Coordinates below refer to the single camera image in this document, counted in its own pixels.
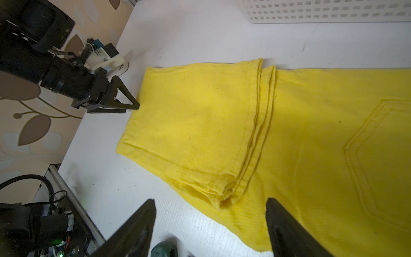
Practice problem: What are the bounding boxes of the yellow trousers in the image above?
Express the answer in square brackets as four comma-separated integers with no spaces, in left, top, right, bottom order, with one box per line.
[116,59,411,257]

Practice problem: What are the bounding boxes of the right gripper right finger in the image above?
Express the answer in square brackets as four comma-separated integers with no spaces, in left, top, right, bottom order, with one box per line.
[265,198,332,257]

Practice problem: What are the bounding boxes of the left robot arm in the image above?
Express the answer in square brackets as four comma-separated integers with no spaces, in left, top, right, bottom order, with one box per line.
[1,1,140,114]

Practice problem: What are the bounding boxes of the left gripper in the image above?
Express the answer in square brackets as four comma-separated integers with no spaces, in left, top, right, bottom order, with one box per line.
[40,57,140,114]

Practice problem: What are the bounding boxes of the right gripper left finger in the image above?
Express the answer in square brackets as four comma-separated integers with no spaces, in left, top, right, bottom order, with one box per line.
[92,199,156,257]

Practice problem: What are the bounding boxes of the white plastic basket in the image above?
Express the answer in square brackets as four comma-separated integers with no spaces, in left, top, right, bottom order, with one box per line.
[238,0,411,24]

